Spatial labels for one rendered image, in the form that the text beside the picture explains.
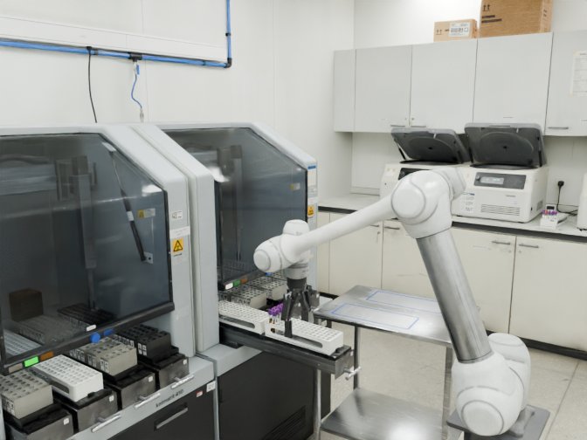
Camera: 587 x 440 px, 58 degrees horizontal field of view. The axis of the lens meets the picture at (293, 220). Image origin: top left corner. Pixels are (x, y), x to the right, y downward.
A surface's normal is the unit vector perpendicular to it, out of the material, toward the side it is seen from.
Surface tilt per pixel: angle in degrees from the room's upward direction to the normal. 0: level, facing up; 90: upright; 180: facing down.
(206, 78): 90
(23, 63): 90
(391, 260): 90
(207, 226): 90
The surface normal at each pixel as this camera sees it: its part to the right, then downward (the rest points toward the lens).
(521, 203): -0.58, 0.16
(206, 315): 0.81, 0.11
